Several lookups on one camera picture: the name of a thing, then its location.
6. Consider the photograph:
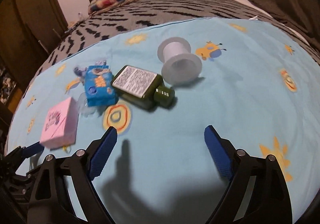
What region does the white plastic spool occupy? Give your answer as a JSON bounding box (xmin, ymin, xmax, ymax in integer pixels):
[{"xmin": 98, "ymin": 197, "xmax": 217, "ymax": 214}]
[{"xmin": 157, "ymin": 37, "xmax": 202, "ymax": 86}]

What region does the clear plastic wrapper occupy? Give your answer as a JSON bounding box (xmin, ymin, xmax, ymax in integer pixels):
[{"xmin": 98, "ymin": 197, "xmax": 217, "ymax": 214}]
[{"xmin": 77, "ymin": 93, "xmax": 98, "ymax": 117}]

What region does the grey black striped blanket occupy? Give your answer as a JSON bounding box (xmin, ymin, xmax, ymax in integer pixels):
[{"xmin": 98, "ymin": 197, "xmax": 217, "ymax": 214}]
[{"xmin": 22, "ymin": 0, "xmax": 320, "ymax": 99}]

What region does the blue snack packet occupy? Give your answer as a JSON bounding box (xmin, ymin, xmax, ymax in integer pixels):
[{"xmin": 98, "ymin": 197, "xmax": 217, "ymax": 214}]
[{"xmin": 84, "ymin": 65, "xmax": 118, "ymax": 107}]

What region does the light blue cartoon sheet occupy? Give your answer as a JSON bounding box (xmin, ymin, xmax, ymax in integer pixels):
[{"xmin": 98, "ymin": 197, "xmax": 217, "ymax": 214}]
[{"xmin": 8, "ymin": 18, "xmax": 319, "ymax": 223}]

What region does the small purple toy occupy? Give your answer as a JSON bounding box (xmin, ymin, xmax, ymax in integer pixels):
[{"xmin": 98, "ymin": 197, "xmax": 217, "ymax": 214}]
[{"xmin": 73, "ymin": 60, "xmax": 107, "ymax": 80}]

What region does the pink gift box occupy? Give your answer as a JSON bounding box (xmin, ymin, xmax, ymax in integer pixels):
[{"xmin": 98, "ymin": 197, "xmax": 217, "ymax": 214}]
[{"xmin": 40, "ymin": 97, "xmax": 79, "ymax": 149}]

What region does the brown wooden wardrobe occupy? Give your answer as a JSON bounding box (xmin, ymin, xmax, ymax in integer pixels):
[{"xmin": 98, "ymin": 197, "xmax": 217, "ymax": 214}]
[{"xmin": 1, "ymin": 0, "xmax": 67, "ymax": 91}]

